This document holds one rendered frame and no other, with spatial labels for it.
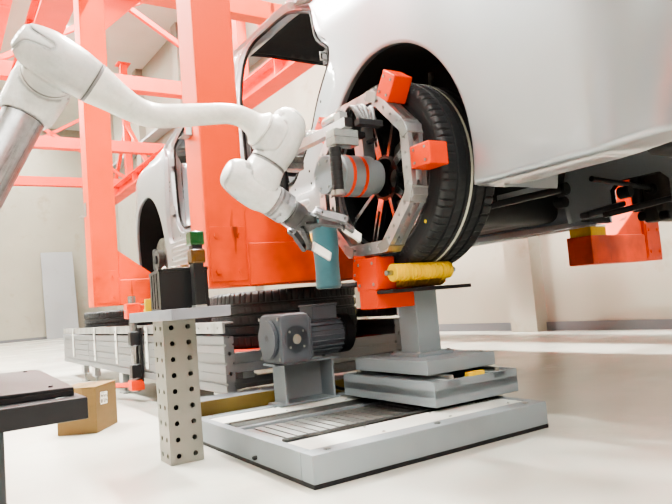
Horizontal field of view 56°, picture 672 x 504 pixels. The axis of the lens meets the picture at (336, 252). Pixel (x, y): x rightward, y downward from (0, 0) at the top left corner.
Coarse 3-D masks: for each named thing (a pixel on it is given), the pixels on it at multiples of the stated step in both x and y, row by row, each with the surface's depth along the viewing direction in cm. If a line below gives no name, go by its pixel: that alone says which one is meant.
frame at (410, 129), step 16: (368, 96) 209; (384, 112) 203; (400, 112) 202; (400, 128) 196; (416, 128) 195; (416, 176) 197; (416, 192) 192; (336, 208) 236; (400, 208) 197; (416, 208) 197; (400, 224) 198; (352, 240) 228; (384, 240) 204; (400, 240) 204; (352, 256) 220
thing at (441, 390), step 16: (480, 368) 210; (496, 368) 205; (512, 368) 208; (352, 384) 226; (368, 384) 218; (384, 384) 210; (400, 384) 203; (416, 384) 196; (432, 384) 190; (448, 384) 192; (464, 384) 196; (480, 384) 199; (496, 384) 203; (512, 384) 207; (384, 400) 210; (400, 400) 203; (416, 400) 196; (432, 400) 190; (448, 400) 192; (464, 400) 195
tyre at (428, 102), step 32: (416, 96) 202; (448, 96) 208; (448, 128) 196; (448, 160) 193; (448, 192) 194; (480, 192) 202; (448, 224) 200; (480, 224) 208; (416, 256) 206; (448, 256) 213
